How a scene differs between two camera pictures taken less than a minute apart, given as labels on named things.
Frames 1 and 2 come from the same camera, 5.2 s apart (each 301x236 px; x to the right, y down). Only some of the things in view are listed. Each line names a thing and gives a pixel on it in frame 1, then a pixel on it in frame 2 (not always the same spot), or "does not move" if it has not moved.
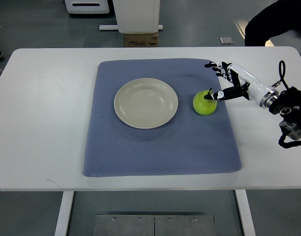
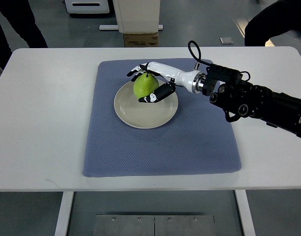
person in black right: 282,15 does not move
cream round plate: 146,103 does not move
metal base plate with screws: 153,225 does not move
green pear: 202,106 → 143,85
